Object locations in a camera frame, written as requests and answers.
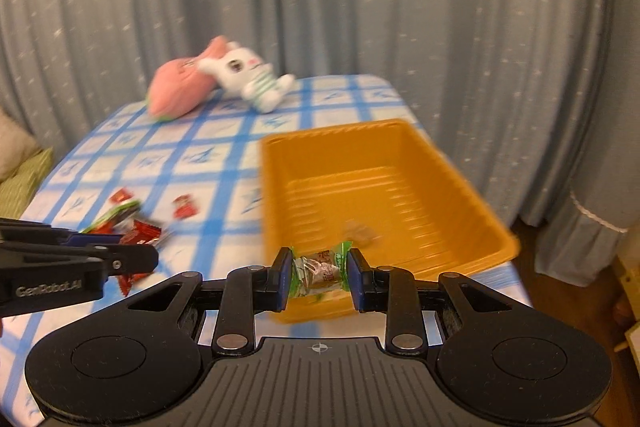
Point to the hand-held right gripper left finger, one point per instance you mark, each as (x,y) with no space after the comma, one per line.
(282,281)

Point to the orange plastic tray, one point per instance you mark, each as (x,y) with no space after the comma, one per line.
(375,157)

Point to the small red candy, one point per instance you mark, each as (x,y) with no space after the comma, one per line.
(127,283)

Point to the pink plush toy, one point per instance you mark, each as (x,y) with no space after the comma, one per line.
(175,92)

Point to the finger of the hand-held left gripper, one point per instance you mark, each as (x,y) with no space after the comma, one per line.
(130,259)
(90,240)

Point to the green candy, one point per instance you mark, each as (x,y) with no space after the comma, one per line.
(320,272)

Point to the large red candy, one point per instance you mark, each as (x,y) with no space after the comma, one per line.
(142,234)

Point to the clear brown candy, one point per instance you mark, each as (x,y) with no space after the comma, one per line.
(361,232)

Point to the green white snack packet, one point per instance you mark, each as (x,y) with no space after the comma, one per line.
(117,212)

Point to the blue checked tablecloth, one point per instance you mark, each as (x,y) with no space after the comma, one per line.
(200,157)

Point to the beige pillow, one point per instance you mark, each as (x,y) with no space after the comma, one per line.
(15,142)

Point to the green checked cushion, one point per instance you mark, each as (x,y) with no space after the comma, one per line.
(22,187)

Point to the grey star print curtain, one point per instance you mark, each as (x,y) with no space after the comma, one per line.
(350,7)

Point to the grey lace-trimmed cover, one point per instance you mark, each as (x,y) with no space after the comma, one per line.
(590,252)

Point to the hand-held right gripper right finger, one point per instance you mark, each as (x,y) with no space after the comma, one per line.
(356,281)

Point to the white bunny plush toy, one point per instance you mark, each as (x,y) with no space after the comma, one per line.
(240,67)

